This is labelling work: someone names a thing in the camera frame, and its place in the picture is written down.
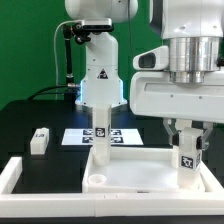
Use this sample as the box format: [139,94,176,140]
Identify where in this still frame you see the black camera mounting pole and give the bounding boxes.
[62,23,91,83]

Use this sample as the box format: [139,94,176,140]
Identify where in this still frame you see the white desk top tray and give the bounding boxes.
[81,146,206,194]

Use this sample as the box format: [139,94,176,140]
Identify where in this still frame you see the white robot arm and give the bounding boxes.
[65,0,224,149]

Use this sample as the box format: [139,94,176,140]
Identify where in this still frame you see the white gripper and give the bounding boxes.
[130,71,224,151]

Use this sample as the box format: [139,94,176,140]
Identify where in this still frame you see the grey camera on mount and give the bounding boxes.
[81,18,113,32]

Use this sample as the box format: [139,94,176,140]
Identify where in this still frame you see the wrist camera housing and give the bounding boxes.
[133,45,169,71]

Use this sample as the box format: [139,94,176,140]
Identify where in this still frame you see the white U-shaped obstacle frame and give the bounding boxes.
[0,157,224,218]

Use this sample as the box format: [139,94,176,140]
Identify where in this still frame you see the grey camera cable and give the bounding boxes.
[53,20,83,101]

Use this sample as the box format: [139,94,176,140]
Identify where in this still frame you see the fiducial marker sheet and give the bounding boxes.
[62,129,143,146]

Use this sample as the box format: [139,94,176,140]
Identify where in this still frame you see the black cables on table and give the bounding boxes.
[25,83,81,102]

